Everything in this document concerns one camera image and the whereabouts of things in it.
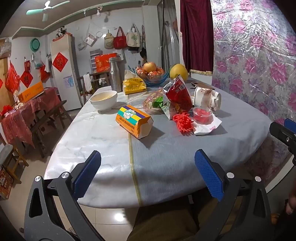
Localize red printed floor box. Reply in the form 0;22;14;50
0;167;14;200

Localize phone in brown case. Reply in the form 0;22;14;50
191;82;215;90

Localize red gift box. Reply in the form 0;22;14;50
95;54;117;72

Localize white refrigerator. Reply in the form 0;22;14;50
50;35;84;112

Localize red diamond paper decoration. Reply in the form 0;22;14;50
52;52;69;73
20;71;33;88

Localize floral plastic wrapped mattress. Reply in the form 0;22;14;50
210;0;296;127

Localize yellow tissue pack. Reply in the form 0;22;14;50
122;70;147;95

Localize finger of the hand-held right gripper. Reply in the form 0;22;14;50
269;122;296;166
284;118;296;133

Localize yellow pomelo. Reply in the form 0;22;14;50
169;64;188;80

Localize orange cardboard box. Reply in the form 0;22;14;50
18;82;45;103

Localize grey tablecloth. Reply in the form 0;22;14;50
44;77;273;207

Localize clear plastic snack bag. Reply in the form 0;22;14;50
142;89;171;115

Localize red tote bag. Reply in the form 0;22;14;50
113;27;127;49

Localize clear hanging plastic bag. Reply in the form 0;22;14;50
84;32;97;45

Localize red snack bag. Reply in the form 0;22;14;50
162;75;193;120

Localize beige tote bag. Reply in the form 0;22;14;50
126;24;140;47

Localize green ceiling fan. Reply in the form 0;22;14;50
26;0;70;22

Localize blue glass fruit bowl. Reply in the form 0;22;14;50
135;67;169;87

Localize beige padded pouch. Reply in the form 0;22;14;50
103;30;114;49

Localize steel thermos bottle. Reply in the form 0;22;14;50
109;57;123;93

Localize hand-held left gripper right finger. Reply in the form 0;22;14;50
194;149;272;241

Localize yellow green printed carton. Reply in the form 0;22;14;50
115;105;154;139

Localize dark red curtain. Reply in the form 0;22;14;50
180;0;214;76

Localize dark wooden bench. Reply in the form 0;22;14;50
30;100;73;158

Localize white bowl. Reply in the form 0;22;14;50
90;90;118;111

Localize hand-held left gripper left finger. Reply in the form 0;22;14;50
24;150;105;241

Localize yellow red apple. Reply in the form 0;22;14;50
143;61;158;74

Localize stool with grey cushion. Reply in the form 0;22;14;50
0;144;29;183

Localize clear cup with red filling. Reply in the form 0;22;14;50
192;107;213;123

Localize red plastic bag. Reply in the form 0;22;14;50
5;61;20;93

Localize side table with red cloth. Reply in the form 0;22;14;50
0;88;62;149

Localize crushed white paper cup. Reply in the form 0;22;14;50
193;86;222;112

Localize red pompom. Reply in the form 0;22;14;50
172;112;194;133

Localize wooden chair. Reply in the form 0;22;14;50
77;72;111;105

